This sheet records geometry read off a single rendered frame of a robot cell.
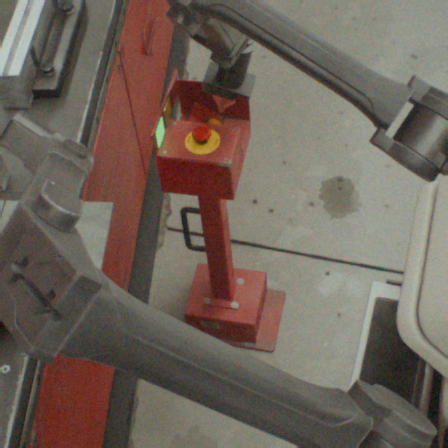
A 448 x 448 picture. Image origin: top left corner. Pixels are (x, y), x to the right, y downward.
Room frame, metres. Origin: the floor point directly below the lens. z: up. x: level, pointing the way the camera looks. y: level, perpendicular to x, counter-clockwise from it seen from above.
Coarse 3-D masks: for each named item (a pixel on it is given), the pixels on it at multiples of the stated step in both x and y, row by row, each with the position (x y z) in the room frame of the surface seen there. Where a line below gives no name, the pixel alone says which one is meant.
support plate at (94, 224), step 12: (0, 204) 0.85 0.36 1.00; (12, 204) 0.85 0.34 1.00; (84, 204) 0.83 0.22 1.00; (96, 204) 0.83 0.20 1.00; (108, 204) 0.82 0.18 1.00; (84, 216) 0.80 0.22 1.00; (96, 216) 0.80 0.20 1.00; (108, 216) 0.80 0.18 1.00; (0, 228) 0.80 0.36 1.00; (84, 228) 0.78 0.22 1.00; (96, 228) 0.78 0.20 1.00; (108, 228) 0.78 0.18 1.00; (84, 240) 0.76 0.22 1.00; (96, 240) 0.75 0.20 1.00; (96, 252) 0.73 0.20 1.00; (96, 264) 0.71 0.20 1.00
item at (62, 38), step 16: (64, 0) 1.51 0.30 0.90; (80, 0) 1.50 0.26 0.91; (64, 16) 1.45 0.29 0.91; (80, 16) 1.46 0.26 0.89; (64, 32) 1.39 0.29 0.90; (48, 48) 1.35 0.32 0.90; (64, 48) 1.34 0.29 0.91; (64, 64) 1.29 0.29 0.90; (48, 80) 1.24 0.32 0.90; (48, 96) 1.22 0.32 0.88
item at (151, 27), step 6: (150, 6) 1.83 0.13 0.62; (150, 12) 1.81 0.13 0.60; (150, 18) 1.80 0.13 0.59; (150, 24) 1.79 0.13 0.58; (156, 24) 1.81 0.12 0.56; (144, 30) 1.72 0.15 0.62; (150, 30) 1.78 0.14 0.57; (156, 30) 1.78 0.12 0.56; (144, 36) 1.70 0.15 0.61; (150, 36) 1.77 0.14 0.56; (156, 36) 1.77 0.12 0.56; (144, 42) 1.70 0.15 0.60; (150, 42) 1.75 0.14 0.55; (144, 48) 1.70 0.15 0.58; (150, 48) 1.72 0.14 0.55; (150, 54) 1.70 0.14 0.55
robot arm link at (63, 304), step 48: (0, 240) 0.39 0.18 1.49; (48, 240) 0.37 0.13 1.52; (0, 288) 0.35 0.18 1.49; (48, 288) 0.33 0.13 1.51; (96, 288) 0.32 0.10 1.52; (48, 336) 0.30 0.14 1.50; (96, 336) 0.30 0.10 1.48; (144, 336) 0.31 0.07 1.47; (192, 336) 0.32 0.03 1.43; (192, 384) 0.29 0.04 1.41; (240, 384) 0.29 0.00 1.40; (288, 384) 0.30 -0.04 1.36; (288, 432) 0.27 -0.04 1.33; (336, 432) 0.27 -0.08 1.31; (384, 432) 0.28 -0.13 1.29; (432, 432) 0.28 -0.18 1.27
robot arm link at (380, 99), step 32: (192, 0) 0.86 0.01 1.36; (224, 0) 0.85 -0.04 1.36; (256, 0) 0.84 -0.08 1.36; (256, 32) 0.81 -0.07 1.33; (288, 32) 0.80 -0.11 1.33; (320, 64) 0.76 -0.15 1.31; (352, 64) 0.75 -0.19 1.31; (352, 96) 0.72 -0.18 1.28; (384, 96) 0.71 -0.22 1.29; (416, 96) 0.71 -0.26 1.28; (384, 128) 0.68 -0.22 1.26; (416, 160) 0.64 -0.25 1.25
